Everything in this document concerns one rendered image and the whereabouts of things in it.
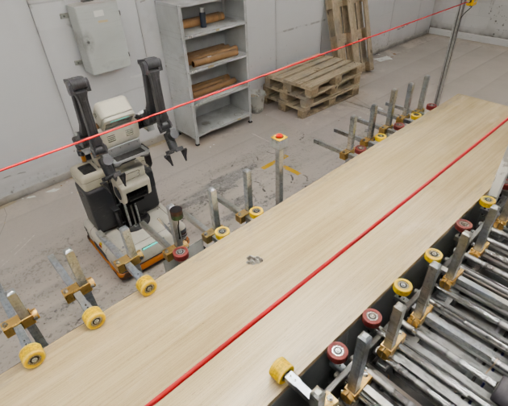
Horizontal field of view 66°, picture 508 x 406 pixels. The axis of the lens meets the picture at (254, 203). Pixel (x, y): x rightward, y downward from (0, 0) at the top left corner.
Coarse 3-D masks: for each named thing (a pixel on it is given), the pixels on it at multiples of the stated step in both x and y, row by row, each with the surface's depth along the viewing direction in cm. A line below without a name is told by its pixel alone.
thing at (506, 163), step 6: (504, 156) 215; (504, 162) 216; (498, 168) 220; (504, 168) 218; (498, 174) 221; (504, 174) 219; (498, 180) 223; (504, 180) 222; (492, 186) 227; (498, 186) 224; (492, 192) 228; (498, 192) 226; (480, 216) 241; (474, 228) 247
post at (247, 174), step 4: (244, 172) 219; (248, 172) 218; (244, 176) 220; (248, 176) 220; (244, 180) 222; (248, 180) 221; (244, 184) 224; (248, 184) 223; (244, 188) 226; (248, 188) 225; (244, 192) 228; (248, 192) 226; (244, 196) 230; (248, 196) 227; (244, 200) 232; (248, 200) 229; (248, 204) 231; (252, 204) 233; (248, 208) 232
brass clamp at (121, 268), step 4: (136, 252) 190; (140, 252) 190; (124, 256) 188; (128, 256) 188; (136, 256) 188; (140, 256) 190; (120, 260) 186; (124, 260) 186; (128, 260) 186; (132, 260) 187; (136, 260) 189; (140, 260) 190; (116, 264) 184; (120, 264) 184; (124, 264) 185; (136, 264) 190; (116, 268) 186; (120, 268) 184; (124, 268) 186; (120, 272) 185
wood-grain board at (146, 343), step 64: (448, 128) 294; (320, 192) 235; (384, 192) 233; (448, 192) 230; (320, 256) 192; (384, 256) 191; (128, 320) 167; (192, 320) 165; (320, 320) 163; (0, 384) 146; (64, 384) 145; (128, 384) 144; (192, 384) 143; (256, 384) 142
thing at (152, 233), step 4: (140, 224) 224; (144, 224) 224; (144, 228) 222; (148, 228) 221; (148, 232) 220; (152, 232) 218; (156, 232) 218; (152, 236) 217; (156, 236) 215; (160, 236) 215; (156, 240) 215; (160, 240) 212; (164, 240) 212; (160, 244) 213; (164, 244) 210; (168, 244) 210; (164, 248) 210
